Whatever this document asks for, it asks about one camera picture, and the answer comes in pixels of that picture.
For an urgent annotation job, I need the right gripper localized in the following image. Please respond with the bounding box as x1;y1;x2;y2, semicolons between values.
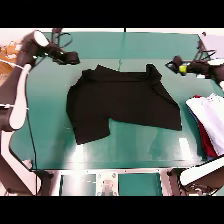
165;55;188;76

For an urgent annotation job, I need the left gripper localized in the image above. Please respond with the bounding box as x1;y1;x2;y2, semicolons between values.
53;49;81;66

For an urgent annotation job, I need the black cable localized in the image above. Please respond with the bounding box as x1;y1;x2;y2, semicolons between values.
24;99;40;196

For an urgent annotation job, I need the black T-shirt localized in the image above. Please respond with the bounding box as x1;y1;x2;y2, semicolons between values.
65;63;183;146

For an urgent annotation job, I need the red garment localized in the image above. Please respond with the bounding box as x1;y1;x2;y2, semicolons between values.
192;94;220;159

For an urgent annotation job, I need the white garment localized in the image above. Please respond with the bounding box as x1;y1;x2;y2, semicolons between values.
185;92;224;157

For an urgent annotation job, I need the silver frame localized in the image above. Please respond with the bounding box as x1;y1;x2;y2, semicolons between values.
33;167;224;197

